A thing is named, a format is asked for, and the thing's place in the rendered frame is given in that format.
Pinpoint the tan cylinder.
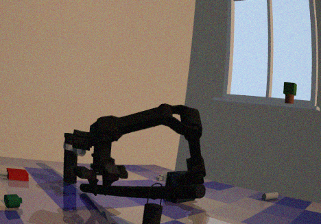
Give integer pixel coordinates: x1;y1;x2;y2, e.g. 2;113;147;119
262;192;278;201

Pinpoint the black cylinder with cap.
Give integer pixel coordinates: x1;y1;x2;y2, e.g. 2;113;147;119
63;133;78;184

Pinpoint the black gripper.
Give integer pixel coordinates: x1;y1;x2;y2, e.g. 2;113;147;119
73;152;117;196

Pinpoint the red rectangular block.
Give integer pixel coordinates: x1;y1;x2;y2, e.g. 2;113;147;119
0;168;29;181

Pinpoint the dark grey cup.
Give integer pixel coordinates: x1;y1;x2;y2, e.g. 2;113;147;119
63;143;86;157

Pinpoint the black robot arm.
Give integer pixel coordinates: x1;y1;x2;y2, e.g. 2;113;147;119
72;103;206;186

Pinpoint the dark green cylinder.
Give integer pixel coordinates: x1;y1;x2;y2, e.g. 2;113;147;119
4;194;22;208

